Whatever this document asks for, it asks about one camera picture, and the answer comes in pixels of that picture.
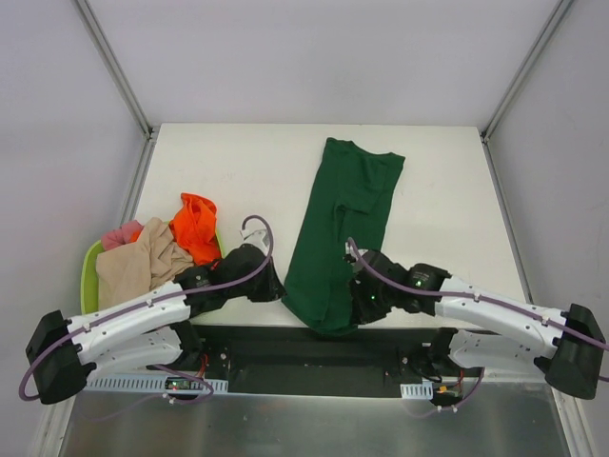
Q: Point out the right white cable duct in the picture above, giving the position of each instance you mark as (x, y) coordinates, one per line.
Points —
(421, 391)

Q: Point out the left white cable duct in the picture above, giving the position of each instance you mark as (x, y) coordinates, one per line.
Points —
(155, 383)

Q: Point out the left aluminium frame post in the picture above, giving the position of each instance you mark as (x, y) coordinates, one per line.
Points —
(105, 50)

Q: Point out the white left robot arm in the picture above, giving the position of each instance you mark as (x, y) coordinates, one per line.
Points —
(153, 329)

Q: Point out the lime green plastic basket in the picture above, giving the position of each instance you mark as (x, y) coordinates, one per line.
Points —
(89, 280)

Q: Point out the pink t-shirt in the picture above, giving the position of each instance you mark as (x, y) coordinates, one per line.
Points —
(125, 234)

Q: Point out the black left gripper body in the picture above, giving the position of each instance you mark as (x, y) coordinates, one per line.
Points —
(265, 284)

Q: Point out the aluminium front rail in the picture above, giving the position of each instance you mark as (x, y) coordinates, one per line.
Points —
(103, 355)

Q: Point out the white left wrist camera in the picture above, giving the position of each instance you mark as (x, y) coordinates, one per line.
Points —
(257, 238)

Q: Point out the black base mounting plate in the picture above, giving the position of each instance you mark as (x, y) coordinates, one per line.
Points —
(367, 363)

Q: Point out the white cable duct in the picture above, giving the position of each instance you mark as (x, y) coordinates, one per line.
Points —
(155, 383)
(421, 391)

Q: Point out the aluminium frame post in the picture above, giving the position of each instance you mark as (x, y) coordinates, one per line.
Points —
(549, 29)
(105, 50)

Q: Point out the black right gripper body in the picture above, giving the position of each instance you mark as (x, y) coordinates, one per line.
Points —
(359, 295)

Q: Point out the beige t-shirt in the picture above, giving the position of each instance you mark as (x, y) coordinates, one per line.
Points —
(133, 269)

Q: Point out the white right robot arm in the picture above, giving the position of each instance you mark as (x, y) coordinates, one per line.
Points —
(565, 346)

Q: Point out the dark green t-shirt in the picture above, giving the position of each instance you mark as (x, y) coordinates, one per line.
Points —
(351, 197)

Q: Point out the right aluminium frame post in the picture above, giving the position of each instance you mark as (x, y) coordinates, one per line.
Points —
(549, 29)

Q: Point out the orange t-shirt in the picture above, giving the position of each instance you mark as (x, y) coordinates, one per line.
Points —
(189, 239)

